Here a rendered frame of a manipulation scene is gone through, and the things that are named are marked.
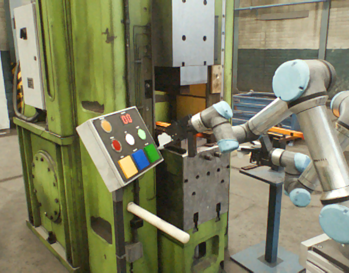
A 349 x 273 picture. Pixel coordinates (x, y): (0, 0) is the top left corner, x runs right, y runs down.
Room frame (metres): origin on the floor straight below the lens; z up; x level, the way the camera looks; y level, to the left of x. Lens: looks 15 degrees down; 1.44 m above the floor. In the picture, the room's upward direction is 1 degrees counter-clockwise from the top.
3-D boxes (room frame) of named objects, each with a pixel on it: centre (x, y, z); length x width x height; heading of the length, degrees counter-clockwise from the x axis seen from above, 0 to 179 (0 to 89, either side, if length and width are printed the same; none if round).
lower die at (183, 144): (1.99, 0.03, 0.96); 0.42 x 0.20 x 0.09; 41
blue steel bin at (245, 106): (5.73, -1.63, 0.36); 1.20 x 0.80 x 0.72; 49
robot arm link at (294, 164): (1.40, -0.52, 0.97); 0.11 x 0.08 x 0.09; 41
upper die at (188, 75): (1.99, 0.03, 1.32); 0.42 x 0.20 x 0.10; 41
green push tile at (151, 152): (1.44, 0.10, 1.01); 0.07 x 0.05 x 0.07; 156
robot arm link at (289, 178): (1.38, -0.52, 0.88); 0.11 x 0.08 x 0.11; 171
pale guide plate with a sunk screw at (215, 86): (2.14, -0.26, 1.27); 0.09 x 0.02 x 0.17; 131
